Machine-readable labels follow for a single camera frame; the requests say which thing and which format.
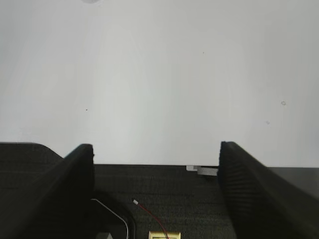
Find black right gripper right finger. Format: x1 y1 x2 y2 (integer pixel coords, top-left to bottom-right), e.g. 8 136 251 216
217 141 319 239

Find grey metal bracket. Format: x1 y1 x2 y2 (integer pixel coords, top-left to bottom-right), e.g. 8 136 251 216
186 165 218 177

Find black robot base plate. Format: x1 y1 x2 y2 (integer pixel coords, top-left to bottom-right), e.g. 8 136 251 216
87 164 237 239

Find red thin wire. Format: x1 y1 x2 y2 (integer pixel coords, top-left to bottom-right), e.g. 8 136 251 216
133 199 170 239

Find yellow framed label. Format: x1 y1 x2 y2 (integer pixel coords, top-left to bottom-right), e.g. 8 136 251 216
148 231 181 239

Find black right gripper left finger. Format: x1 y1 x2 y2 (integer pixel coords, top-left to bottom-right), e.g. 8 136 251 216
0 143 95 239

